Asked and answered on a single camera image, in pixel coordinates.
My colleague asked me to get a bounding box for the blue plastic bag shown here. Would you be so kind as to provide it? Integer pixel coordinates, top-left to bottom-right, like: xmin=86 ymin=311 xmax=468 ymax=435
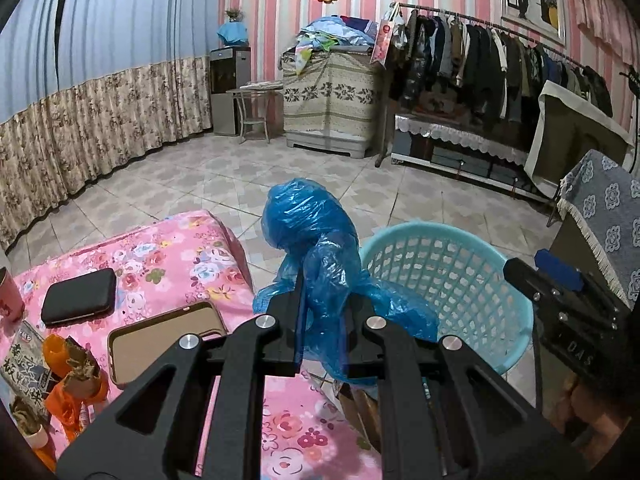
xmin=253 ymin=178 xmax=438 ymax=382

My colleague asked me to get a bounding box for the blue floral cloth cover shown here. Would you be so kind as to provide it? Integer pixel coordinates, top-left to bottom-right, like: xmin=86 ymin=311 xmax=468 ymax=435
xmin=558 ymin=150 xmax=640 ymax=308

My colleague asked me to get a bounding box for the brown phone case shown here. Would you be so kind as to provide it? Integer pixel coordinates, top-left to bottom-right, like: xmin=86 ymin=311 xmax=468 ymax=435
xmin=107 ymin=301 xmax=227 ymax=390

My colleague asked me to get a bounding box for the light blue laundry basket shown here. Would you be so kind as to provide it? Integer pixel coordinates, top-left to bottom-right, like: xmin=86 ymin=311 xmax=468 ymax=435
xmin=360 ymin=221 xmax=534 ymax=375

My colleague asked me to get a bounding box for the orange plastic wrapper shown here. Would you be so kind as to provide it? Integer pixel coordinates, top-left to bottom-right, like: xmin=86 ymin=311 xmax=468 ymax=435
xmin=42 ymin=330 xmax=111 ymax=463

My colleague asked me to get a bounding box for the low tv stand lace cover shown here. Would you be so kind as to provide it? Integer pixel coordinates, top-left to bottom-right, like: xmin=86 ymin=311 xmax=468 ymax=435
xmin=390 ymin=112 xmax=557 ymax=204

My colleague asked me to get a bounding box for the cream trimmed dark cloth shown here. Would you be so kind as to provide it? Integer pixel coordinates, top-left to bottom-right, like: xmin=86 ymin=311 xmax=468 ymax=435
xmin=524 ymin=80 xmax=634 ymax=198

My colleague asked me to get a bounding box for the black zip case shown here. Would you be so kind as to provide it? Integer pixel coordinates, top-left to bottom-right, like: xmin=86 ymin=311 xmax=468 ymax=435
xmin=41 ymin=268 xmax=116 ymax=328

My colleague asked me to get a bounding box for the small white cup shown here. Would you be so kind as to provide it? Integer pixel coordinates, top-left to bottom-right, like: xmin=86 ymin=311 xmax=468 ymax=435
xmin=10 ymin=396 xmax=49 ymax=450

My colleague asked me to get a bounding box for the pink floral tablecloth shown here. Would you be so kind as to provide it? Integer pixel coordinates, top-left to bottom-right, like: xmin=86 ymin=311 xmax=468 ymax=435
xmin=14 ymin=210 xmax=382 ymax=479

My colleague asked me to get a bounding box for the pink mug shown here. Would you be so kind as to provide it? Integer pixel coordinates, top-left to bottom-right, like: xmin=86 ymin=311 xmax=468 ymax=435
xmin=0 ymin=266 xmax=25 ymax=322

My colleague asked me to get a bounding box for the clothes rack with garments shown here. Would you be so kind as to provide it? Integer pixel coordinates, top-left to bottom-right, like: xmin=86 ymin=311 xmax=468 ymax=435
xmin=382 ymin=2 xmax=613 ymax=155

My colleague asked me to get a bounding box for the cloth covered cabinet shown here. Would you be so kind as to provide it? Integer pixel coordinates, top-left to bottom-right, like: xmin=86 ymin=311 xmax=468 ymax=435
xmin=280 ymin=49 xmax=383 ymax=159

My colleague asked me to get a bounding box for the small metal stool table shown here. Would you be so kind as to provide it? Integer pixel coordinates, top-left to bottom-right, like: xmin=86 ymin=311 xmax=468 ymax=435
xmin=227 ymin=81 xmax=283 ymax=144

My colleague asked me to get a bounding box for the pile of folded clothes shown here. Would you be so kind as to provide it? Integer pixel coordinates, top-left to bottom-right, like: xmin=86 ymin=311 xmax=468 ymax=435
xmin=294 ymin=15 xmax=378 ymax=75

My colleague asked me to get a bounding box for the water dispenser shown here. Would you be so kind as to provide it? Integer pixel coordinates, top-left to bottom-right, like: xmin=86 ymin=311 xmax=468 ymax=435
xmin=209 ymin=46 xmax=250 ymax=136

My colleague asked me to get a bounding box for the blue and floral curtain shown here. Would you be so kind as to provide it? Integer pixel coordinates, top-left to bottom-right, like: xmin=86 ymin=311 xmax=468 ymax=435
xmin=1 ymin=0 xmax=219 ymax=246

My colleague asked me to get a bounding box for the blue covered water bottle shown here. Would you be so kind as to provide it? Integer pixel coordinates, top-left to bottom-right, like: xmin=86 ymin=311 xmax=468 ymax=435
xmin=217 ymin=8 xmax=248 ymax=47

